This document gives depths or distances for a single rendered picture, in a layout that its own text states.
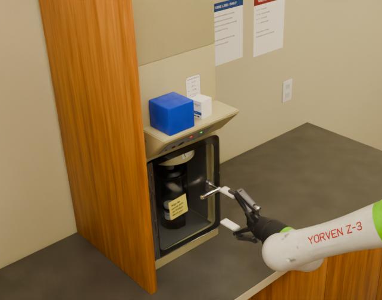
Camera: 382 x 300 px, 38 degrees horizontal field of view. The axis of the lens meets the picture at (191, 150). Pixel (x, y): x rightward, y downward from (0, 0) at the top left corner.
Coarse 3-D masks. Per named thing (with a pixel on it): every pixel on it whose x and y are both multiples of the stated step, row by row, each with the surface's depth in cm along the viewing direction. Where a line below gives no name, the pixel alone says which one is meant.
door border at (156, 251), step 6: (150, 168) 178; (150, 174) 179; (150, 180) 180; (150, 186) 181; (150, 204) 183; (156, 216) 188; (156, 222) 189; (156, 228) 190; (156, 234) 191; (156, 240) 192; (156, 246) 193; (156, 252) 194; (156, 258) 195
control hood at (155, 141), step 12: (216, 108) 183; (228, 108) 182; (204, 120) 175; (216, 120) 176; (228, 120) 186; (144, 132) 170; (156, 132) 169; (180, 132) 168; (192, 132) 171; (156, 144) 167; (168, 144) 169
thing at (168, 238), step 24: (192, 144) 187; (216, 144) 194; (168, 168) 184; (192, 168) 191; (216, 168) 198; (168, 192) 187; (192, 192) 195; (168, 216) 192; (192, 216) 199; (216, 216) 208; (168, 240) 196; (192, 240) 204
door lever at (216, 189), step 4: (208, 184) 199; (212, 184) 199; (216, 188) 196; (220, 188) 196; (208, 192) 194; (212, 192) 194; (216, 192) 195; (200, 196) 192; (204, 196) 192; (208, 196) 194
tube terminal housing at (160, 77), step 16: (208, 48) 179; (144, 64) 164; (160, 64) 168; (176, 64) 172; (192, 64) 176; (208, 64) 181; (144, 80) 166; (160, 80) 170; (176, 80) 174; (208, 80) 184; (144, 96) 168; (144, 112) 170; (176, 256) 204
